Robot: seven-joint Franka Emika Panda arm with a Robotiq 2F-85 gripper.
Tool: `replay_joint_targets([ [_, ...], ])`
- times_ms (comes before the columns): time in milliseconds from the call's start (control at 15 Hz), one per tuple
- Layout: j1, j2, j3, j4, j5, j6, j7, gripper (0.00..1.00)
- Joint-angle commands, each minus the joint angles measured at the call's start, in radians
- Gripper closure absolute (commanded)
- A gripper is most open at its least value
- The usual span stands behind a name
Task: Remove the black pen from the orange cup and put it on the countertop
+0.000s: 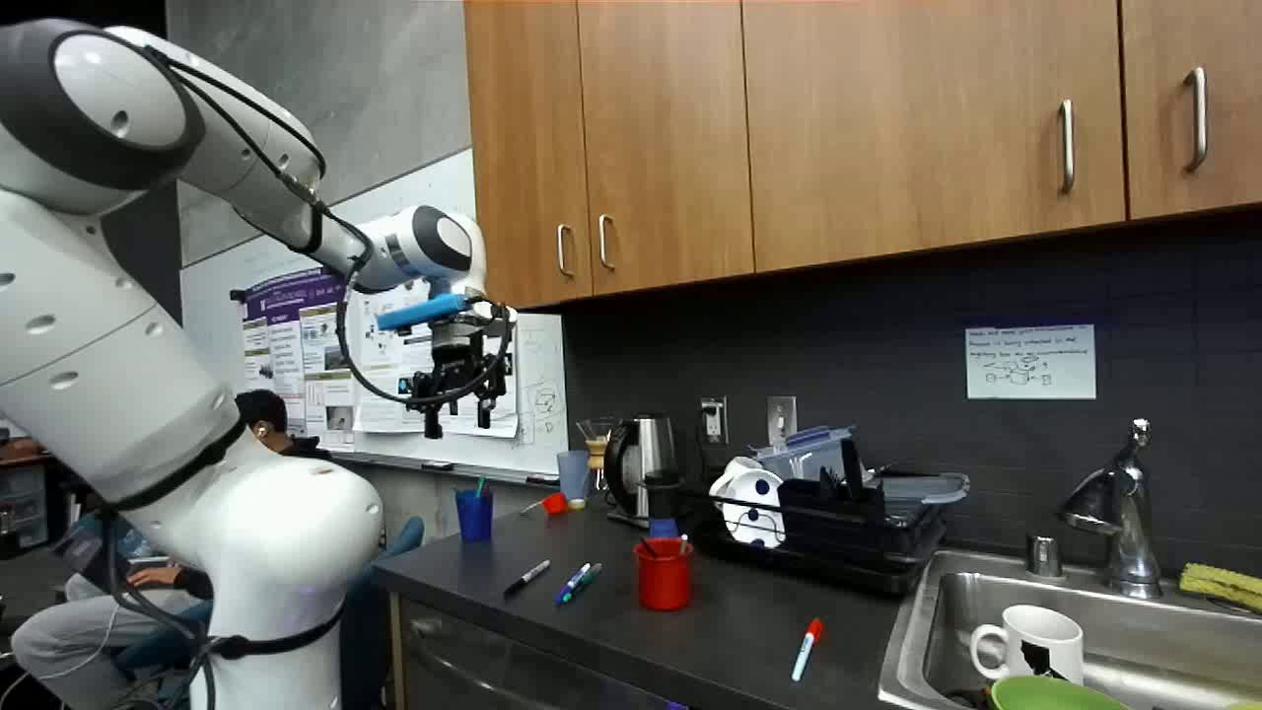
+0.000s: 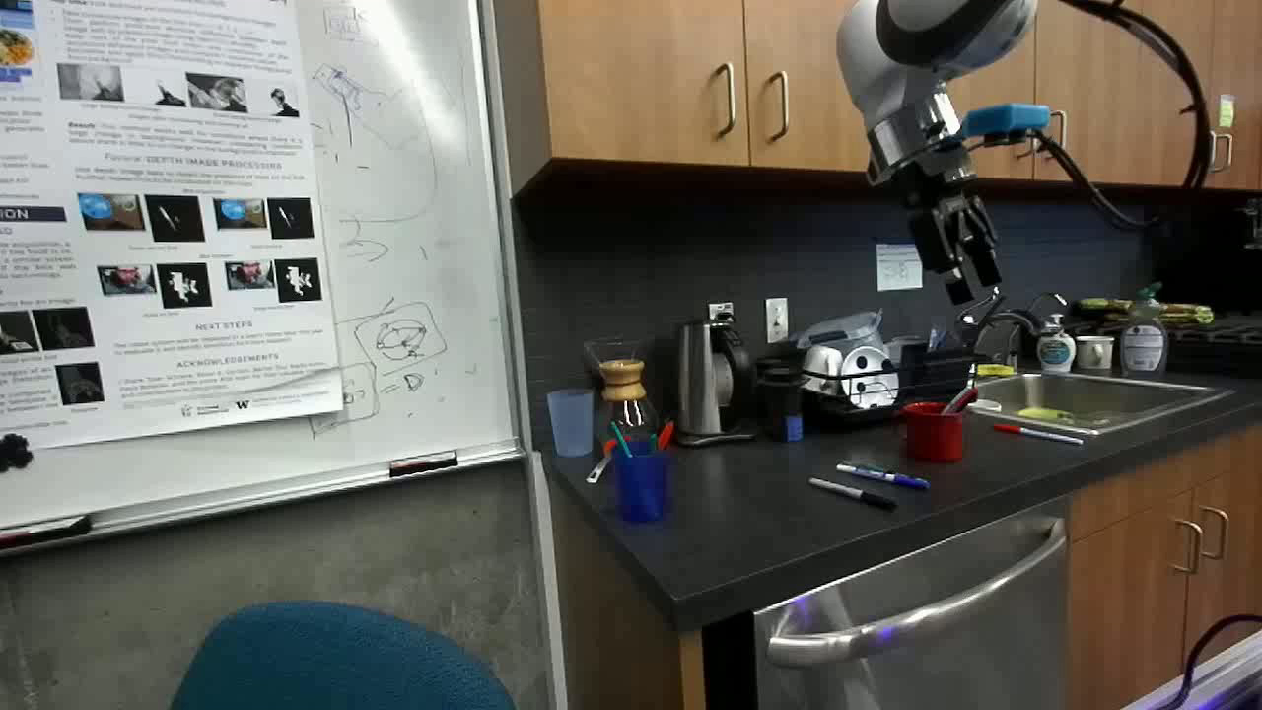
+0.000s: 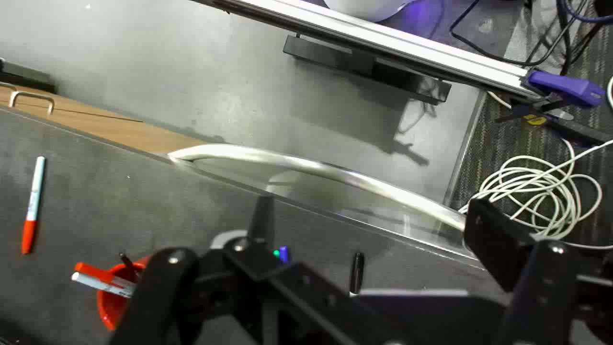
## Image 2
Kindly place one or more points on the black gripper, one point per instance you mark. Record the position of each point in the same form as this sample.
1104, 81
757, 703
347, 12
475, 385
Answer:
936, 198

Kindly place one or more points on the chrome countertop appliance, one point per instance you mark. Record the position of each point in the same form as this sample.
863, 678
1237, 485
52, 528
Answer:
853, 369

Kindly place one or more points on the orange red cup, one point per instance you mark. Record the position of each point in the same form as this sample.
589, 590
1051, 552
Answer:
932, 434

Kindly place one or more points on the red marker in cup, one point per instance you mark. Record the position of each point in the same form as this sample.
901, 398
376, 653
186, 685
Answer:
662, 434

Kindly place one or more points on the green marker in cup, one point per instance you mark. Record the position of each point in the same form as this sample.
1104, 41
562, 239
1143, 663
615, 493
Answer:
619, 440

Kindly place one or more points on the dark blue cup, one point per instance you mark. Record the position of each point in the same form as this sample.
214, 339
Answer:
644, 490

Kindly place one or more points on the translucent blue plastic cup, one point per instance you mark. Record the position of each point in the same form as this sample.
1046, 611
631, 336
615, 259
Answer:
570, 423

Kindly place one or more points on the dark kitchen faucet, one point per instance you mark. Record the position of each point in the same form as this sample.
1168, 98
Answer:
1007, 321

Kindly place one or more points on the white paper note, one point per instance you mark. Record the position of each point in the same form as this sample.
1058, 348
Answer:
901, 267

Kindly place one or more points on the white soap pump bottle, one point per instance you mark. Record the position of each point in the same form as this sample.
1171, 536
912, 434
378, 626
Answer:
1055, 348

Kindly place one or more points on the white mug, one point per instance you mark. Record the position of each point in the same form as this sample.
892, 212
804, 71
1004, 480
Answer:
1092, 352

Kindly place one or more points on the yellow sponge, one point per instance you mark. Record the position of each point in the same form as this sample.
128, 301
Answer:
1041, 410

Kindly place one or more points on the clear dish soap bottle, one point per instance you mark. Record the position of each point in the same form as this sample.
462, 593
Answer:
1139, 343

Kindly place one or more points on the stainless steel sink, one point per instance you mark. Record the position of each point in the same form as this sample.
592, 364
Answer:
1116, 394

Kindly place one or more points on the black canister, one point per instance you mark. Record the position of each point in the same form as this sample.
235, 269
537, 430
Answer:
779, 379

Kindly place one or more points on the blue whiteboard marker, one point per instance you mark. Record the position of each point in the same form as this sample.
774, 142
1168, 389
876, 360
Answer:
884, 475

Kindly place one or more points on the black coffee machine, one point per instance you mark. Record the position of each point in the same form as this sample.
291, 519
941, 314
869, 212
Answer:
1214, 288

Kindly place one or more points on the black Sharpie marker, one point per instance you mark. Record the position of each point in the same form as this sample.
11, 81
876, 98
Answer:
853, 490

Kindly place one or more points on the steel electric kettle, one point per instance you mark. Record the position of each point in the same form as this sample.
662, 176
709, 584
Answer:
704, 379

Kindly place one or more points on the glass carafe wooden collar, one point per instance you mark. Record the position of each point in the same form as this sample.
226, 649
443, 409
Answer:
623, 379

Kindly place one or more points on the wooden upper cabinet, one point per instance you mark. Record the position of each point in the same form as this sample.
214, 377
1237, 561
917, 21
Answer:
631, 81

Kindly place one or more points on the wooden cabinet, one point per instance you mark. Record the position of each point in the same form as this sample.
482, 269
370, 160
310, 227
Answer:
1128, 618
631, 81

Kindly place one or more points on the wooden lower cabinet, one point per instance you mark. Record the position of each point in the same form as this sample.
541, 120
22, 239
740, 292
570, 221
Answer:
1128, 618

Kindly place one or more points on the stainless steel dishwasher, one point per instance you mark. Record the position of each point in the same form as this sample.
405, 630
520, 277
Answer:
970, 655

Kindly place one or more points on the white marker red cap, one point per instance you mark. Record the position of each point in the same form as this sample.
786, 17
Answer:
599, 461

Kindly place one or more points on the white whiteboard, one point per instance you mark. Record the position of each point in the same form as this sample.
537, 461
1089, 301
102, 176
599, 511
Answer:
418, 198

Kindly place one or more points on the red black whiteboard marker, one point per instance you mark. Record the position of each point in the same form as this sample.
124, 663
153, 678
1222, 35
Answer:
424, 461

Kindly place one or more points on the printed research poster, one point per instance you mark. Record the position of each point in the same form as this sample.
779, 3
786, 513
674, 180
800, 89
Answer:
169, 160

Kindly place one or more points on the black whiteboard magnet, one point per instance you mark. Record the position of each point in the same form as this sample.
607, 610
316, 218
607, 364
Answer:
11, 453

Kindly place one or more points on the blue wrist camera box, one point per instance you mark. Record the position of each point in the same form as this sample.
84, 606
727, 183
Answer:
1007, 120

